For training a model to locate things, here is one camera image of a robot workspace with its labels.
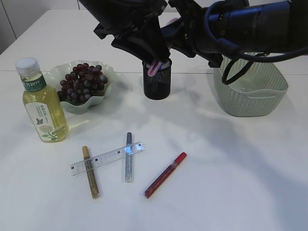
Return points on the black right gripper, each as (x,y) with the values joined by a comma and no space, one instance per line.
(187,34)

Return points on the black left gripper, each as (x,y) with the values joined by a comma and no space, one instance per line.
(118,16)

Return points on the pink small scissors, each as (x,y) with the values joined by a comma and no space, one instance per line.
(154,67)

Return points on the purple grape bunch with leaf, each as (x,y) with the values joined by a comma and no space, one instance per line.
(83,82)

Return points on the yellow tea drink bottle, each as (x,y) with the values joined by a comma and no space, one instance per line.
(41,102)

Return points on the clear plastic ruler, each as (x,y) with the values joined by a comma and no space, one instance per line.
(105,159)

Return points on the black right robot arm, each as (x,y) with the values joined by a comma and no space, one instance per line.
(266,33)

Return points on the black mesh pen holder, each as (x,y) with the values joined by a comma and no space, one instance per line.
(157,87)

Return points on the green plastic woven basket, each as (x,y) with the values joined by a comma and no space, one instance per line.
(257,93)

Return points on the green wavy glass plate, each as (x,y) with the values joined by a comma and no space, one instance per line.
(56,74)

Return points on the silver glitter pen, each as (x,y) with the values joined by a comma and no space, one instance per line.
(128,161)

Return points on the red glitter pen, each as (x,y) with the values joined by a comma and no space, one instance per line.
(164,175)

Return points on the gold glitter pen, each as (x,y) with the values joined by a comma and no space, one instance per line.
(90,173)

